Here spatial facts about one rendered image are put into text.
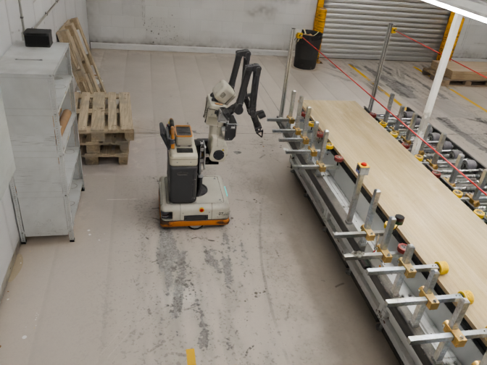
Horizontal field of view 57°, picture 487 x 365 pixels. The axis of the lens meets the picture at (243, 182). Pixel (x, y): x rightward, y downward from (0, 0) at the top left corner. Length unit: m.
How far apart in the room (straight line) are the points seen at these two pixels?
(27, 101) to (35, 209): 0.98
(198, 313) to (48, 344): 1.08
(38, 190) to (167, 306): 1.45
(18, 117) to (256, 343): 2.46
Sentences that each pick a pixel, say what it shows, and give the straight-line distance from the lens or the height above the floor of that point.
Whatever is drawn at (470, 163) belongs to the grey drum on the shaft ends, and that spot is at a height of 0.84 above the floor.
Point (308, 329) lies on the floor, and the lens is 3.68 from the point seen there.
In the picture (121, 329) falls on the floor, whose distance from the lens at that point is 3.59.
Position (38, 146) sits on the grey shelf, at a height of 0.97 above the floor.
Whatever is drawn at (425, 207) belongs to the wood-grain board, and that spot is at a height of 0.90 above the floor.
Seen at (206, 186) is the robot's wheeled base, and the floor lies 0.28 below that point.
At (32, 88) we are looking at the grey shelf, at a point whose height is 1.44.
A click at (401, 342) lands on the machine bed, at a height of 0.17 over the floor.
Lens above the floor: 2.70
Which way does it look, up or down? 31 degrees down
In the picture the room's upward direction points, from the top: 6 degrees clockwise
